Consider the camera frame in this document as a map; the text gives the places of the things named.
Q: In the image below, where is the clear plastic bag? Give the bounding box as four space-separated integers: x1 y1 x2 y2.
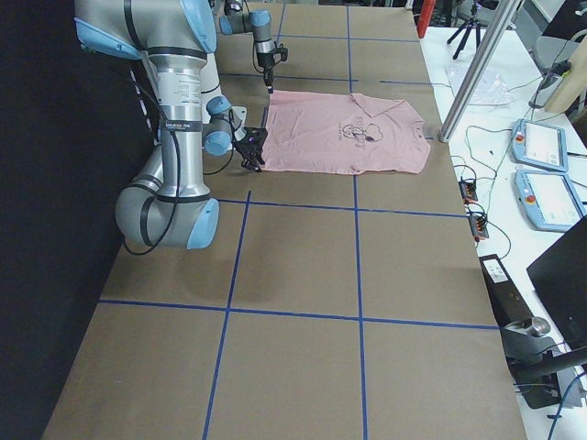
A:
445 65 515 106

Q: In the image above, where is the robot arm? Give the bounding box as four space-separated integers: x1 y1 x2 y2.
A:
74 1 239 249
218 1 289 94

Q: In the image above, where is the upper teach pendant tablet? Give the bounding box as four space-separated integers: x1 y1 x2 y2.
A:
510 118 569 172

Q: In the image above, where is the black device with label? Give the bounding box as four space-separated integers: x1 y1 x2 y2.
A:
479 254 533 327

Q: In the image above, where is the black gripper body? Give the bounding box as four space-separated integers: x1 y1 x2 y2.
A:
236 126 268 165
255 41 289 76

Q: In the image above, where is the orange connector block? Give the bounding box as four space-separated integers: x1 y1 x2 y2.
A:
469 213 489 242
459 180 478 204

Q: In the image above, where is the black monitor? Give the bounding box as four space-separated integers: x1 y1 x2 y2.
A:
526 219 587 347

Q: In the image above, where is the lower teach pendant tablet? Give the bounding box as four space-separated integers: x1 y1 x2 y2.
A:
514 170 586 233

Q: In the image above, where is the pink Snoopy t-shirt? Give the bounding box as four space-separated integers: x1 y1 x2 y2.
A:
262 91 431 175

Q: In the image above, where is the teach pendant tablet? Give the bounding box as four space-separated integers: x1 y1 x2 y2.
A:
514 170 586 233
510 118 569 172

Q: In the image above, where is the aluminium frame post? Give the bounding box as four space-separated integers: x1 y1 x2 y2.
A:
439 0 518 143

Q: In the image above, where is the black tripod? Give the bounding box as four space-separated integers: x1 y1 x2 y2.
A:
447 0 482 60

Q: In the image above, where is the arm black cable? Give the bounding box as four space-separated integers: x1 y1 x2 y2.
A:
121 104 249 256

